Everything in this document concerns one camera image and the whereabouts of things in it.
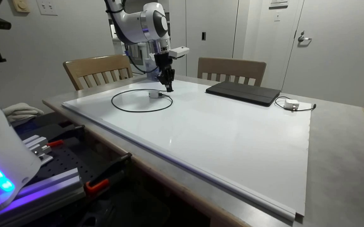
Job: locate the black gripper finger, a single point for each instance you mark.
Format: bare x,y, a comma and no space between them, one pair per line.
165,82
171,77

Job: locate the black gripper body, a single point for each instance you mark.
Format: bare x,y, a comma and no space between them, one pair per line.
164,61

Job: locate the white power adapter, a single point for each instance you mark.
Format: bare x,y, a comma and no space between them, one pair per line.
155,94

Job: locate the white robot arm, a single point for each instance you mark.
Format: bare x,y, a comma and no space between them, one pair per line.
150,24

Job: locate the dark wooden chair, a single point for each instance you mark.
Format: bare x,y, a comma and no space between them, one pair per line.
238,70

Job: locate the light wooden chair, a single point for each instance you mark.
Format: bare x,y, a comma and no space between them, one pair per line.
98,70

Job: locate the black laptop sleeve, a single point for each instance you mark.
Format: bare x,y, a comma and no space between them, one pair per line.
243,92

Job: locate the white whiteboard on table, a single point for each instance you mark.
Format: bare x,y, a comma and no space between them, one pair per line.
258,152

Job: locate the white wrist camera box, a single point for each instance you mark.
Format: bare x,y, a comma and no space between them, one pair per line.
179,51

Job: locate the small white charger with cable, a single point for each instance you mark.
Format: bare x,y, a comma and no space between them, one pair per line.
293,104

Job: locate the orange handled clamp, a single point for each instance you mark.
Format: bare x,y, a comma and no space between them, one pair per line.
103,180

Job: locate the silver door handle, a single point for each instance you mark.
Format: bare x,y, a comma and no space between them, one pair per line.
304,40

